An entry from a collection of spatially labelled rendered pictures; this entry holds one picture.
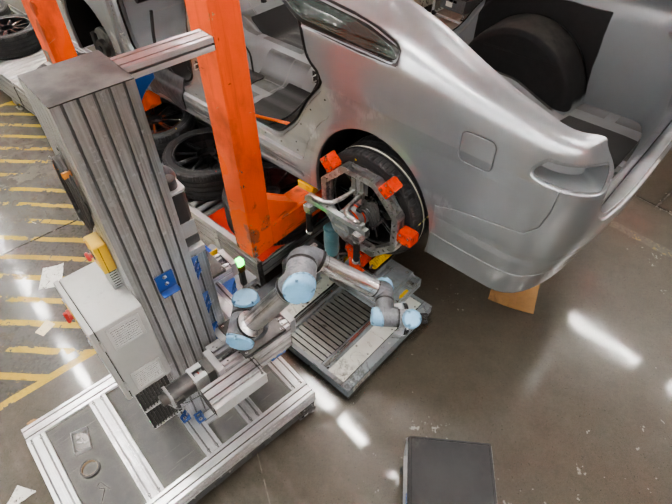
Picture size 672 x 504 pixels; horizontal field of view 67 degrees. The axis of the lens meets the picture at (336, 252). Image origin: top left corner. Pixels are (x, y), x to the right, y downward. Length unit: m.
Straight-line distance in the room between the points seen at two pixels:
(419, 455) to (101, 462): 1.55
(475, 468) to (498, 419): 0.59
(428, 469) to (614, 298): 1.96
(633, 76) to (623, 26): 0.31
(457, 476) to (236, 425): 1.12
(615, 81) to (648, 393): 1.94
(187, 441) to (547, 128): 2.21
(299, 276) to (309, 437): 1.37
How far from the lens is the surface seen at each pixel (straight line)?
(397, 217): 2.63
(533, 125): 2.15
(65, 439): 3.10
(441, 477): 2.58
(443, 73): 2.28
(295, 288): 1.82
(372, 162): 2.67
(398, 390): 3.13
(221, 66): 2.38
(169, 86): 4.07
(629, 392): 3.53
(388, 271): 3.36
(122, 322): 2.05
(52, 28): 4.15
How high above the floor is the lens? 2.73
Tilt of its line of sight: 46 degrees down
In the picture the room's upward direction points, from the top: 1 degrees counter-clockwise
